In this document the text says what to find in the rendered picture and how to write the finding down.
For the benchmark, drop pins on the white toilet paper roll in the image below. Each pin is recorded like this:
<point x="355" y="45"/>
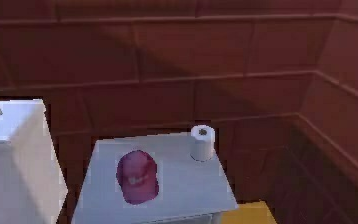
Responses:
<point x="202" y="145"/>

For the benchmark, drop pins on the white side table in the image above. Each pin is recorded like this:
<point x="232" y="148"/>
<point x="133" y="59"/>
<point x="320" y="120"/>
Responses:
<point x="187" y="186"/>

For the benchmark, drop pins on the magenta cap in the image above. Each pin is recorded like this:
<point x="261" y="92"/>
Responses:
<point x="137" y="176"/>

